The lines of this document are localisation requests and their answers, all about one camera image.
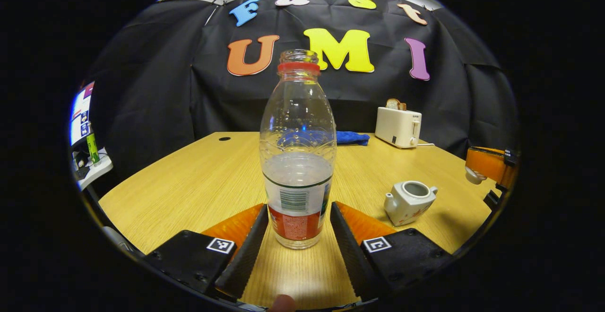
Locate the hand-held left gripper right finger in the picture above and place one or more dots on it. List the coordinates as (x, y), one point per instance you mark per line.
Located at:
(352, 255)

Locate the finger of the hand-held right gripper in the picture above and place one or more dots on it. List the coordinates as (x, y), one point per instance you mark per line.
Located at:
(492, 199)
(494, 165)

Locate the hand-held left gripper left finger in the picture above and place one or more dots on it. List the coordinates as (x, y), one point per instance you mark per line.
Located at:
(246, 260)

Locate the white ceramic teacup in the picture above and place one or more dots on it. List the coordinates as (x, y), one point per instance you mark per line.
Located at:
(406, 208)

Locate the clear plastic water bottle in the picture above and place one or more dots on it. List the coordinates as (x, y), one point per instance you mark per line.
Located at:
(298, 184)

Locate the green bottle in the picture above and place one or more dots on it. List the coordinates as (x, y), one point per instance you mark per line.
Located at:
(92, 149)

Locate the white toaster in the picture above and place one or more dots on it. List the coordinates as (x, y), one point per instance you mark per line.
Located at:
(397, 127)

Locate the bread slice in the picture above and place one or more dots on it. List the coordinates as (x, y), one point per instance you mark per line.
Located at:
(394, 104)

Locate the blue towel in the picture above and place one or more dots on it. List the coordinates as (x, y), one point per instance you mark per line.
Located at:
(352, 138)

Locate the white side table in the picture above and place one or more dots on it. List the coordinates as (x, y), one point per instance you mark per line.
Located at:
(101, 168)

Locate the black backdrop cloth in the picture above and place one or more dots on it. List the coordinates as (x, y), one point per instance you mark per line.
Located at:
(156, 90)

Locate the computer monitor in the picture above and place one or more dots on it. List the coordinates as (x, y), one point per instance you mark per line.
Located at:
(79, 113)

